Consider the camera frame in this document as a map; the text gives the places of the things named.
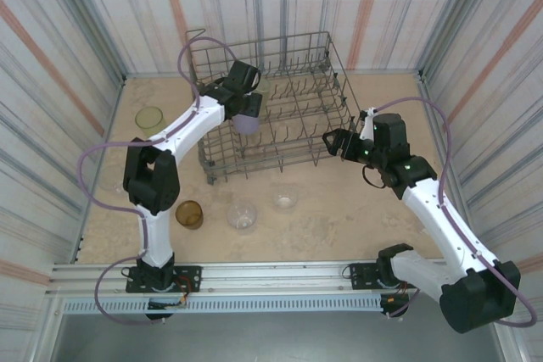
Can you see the round clear stemless glass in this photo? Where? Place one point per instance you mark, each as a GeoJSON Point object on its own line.
{"type": "Point", "coordinates": [242, 218]}

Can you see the small clear cup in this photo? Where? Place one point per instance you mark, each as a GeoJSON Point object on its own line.
{"type": "Point", "coordinates": [285, 203]}

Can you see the aluminium side rail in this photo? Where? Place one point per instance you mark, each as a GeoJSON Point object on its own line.
{"type": "Point", "coordinates": [421, 75]}
{"type": "Point", "coordinates": [124, 78]}

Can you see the amber plastic cup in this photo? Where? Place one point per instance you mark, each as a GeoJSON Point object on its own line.
{"type": "Point", "coordinates": [189, 215]}

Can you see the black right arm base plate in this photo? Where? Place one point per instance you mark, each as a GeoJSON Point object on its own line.
{"type": "Point", "coordinates": [360, 277]}

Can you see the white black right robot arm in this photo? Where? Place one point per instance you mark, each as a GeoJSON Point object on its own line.
{"type": "Point", "coordinates": [441, 218]}

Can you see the green transparent glass cup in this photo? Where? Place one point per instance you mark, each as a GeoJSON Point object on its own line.
{"type": "Point", "coordinates": [149, 122]}

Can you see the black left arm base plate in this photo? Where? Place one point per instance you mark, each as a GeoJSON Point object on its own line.
{"type": "Point", "coordinates": [188, 277]}

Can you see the aluminium mounting rail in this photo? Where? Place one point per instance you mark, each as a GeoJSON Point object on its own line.
{"type": "Point", "coordinates": [275, 273]}

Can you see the clear glass mug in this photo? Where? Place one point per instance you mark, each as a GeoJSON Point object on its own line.
{"type": "Point", "coordinates": [112, 186]}

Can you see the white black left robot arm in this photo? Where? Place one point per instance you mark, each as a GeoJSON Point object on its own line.
{"type": "Point", "coordinates": [186, 124]}

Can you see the purple plastic cup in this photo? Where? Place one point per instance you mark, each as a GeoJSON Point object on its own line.
{"type": "Point", "coordinates": [247, 125]}

